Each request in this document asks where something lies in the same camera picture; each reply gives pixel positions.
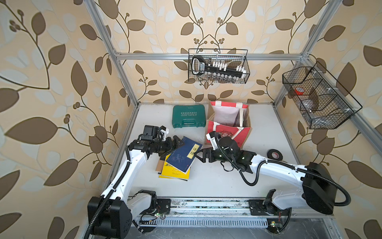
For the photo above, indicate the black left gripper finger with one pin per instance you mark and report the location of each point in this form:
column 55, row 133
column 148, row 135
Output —
column 175, row 148
column 177, row 141

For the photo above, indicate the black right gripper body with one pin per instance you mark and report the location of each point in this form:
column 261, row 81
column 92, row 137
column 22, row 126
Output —
column 217, row 155

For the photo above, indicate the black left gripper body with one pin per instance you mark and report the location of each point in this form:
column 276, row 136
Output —
column 165, row 146

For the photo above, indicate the blue book yellow label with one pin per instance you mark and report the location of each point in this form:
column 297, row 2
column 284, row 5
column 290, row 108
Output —
column 183, row 157

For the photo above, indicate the yellow cartoon book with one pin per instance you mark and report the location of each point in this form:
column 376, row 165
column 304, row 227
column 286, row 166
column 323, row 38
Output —
column 170, row 172

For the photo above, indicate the burlap canvas bag red front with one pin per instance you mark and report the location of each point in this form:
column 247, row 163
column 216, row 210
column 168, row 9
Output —
column 223, row 117

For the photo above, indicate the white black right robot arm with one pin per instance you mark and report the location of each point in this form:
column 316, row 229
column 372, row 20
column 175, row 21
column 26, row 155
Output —
column 314, row 186

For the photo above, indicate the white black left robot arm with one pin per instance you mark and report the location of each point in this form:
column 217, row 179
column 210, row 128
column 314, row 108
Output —
column 112, row 214

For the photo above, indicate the black brown cover book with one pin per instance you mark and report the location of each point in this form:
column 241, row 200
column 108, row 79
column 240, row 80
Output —
column 160, row 165

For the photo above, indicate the green plastic tool case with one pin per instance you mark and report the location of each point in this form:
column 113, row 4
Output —
column 188, row 116

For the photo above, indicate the black tape roll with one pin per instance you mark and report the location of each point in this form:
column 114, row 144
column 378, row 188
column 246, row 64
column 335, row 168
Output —
column 274, row 155

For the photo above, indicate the black socket wrench set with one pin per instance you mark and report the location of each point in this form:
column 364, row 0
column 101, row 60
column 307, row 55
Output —
column 199, row 67

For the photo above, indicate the red tape roll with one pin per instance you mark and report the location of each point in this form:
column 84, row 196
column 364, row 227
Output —
column 299, row 91

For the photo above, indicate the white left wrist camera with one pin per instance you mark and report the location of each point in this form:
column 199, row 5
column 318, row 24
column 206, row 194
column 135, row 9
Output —
column 163, row 133

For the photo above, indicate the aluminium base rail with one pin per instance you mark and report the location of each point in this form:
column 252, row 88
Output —
column 216, row 213

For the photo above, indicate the black wire basket back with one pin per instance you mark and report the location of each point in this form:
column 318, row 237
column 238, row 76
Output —
column 232, row 57

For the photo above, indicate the black wire basket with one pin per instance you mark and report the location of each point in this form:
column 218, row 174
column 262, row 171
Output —
column 327, row 102
column 232, row 57

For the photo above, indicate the black wire basket right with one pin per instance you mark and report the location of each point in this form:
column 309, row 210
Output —
column 327, row 102

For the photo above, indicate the aluminium frame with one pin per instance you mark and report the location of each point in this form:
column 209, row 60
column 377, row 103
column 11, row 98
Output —
column 116, row 57

